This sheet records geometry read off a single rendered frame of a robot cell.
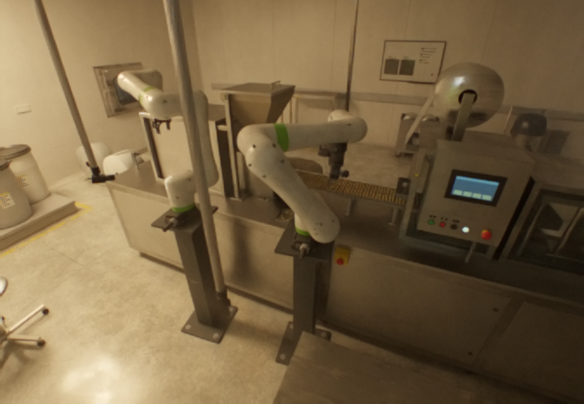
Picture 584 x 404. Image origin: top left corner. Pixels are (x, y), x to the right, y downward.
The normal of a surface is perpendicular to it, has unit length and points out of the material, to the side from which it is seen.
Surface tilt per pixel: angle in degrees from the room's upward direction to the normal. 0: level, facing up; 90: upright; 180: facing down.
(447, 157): 90
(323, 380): 0
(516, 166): 90
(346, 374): 0
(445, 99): 90
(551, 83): 90
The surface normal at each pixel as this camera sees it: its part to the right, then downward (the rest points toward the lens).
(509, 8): -0.39, 0.44
